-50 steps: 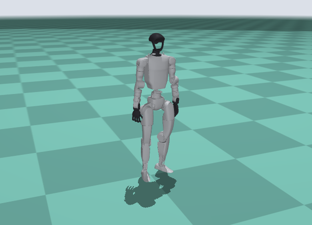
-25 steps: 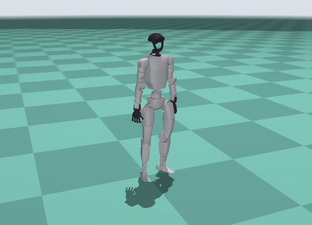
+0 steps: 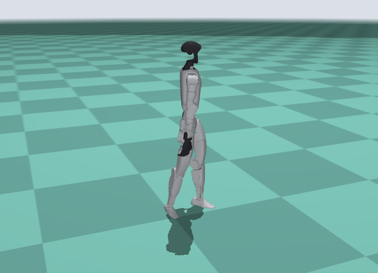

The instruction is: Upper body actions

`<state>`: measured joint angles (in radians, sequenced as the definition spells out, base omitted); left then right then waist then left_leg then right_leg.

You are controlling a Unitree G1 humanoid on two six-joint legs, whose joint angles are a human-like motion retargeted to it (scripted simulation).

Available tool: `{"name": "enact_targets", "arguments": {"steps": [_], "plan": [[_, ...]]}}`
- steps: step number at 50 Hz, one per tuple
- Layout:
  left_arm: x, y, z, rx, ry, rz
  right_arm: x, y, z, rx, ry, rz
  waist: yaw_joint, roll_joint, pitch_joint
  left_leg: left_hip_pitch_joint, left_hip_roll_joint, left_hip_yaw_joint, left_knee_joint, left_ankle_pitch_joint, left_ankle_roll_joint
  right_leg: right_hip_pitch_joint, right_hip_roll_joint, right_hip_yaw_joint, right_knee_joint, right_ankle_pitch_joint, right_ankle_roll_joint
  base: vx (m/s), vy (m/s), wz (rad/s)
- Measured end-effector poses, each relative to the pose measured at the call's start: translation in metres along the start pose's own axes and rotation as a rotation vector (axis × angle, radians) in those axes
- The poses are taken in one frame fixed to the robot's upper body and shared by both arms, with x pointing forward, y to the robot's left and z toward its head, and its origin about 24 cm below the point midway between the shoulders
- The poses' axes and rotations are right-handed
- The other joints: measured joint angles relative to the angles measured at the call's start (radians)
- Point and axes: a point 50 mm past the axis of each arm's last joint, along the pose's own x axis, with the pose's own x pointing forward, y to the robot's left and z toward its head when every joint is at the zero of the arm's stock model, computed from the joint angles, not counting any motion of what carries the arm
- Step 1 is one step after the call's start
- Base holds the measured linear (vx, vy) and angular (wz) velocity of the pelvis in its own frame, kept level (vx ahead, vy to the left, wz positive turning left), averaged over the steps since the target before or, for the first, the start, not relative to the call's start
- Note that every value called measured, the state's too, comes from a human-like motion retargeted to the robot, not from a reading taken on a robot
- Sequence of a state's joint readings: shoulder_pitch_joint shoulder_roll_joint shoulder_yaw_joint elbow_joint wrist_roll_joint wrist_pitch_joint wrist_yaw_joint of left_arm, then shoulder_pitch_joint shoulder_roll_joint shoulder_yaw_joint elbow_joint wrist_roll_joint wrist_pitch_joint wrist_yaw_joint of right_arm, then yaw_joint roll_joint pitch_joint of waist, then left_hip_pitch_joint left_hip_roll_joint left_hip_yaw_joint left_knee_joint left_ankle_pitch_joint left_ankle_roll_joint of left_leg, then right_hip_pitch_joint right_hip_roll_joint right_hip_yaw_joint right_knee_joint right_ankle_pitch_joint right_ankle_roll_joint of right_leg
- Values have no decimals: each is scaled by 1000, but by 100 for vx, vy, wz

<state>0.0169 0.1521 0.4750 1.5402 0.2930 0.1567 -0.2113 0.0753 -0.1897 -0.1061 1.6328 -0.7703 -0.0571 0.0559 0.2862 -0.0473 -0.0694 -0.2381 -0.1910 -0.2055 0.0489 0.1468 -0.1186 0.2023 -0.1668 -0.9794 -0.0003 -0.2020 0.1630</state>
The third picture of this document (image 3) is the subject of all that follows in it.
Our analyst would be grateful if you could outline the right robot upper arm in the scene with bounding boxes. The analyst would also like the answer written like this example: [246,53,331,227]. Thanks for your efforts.
[186,73,198,110]

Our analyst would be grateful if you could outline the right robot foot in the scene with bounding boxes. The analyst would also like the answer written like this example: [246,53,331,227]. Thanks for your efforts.
[164,203,179,218]

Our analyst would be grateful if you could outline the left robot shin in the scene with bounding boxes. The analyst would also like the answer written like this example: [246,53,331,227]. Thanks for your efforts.
[191,161,205,201]

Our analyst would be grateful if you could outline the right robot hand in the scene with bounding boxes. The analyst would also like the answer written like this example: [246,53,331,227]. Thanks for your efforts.
[177,132,192,157]

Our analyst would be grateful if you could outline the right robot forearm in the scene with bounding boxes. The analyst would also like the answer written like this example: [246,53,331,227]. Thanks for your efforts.
[184,104,197,138]

